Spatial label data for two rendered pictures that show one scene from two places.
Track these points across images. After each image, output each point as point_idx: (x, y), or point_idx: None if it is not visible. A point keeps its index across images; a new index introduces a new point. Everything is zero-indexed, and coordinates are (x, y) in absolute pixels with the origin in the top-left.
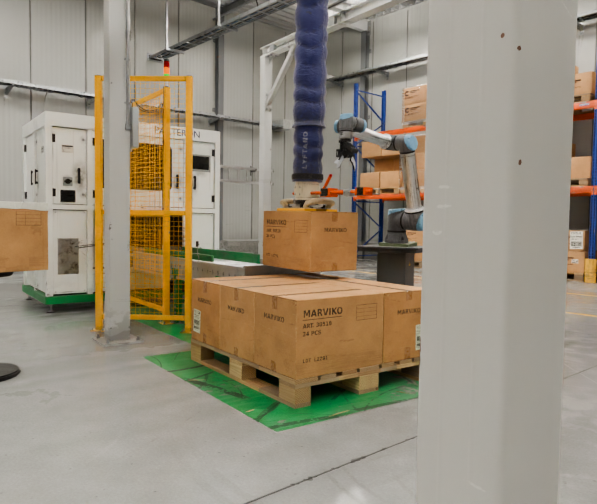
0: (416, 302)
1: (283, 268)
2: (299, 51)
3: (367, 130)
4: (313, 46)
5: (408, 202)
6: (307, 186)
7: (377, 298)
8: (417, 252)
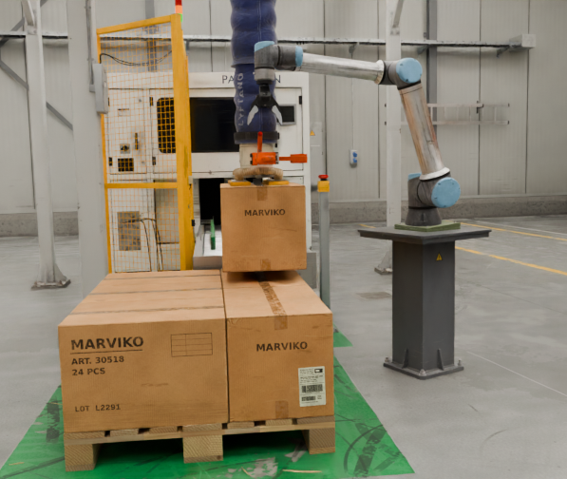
0: (297, 333)
1: None
2: None
3: (330, 60)
4: None
5: (420, 163)
6: (247, 150)
7: (212, 325)
8: (426, 242)
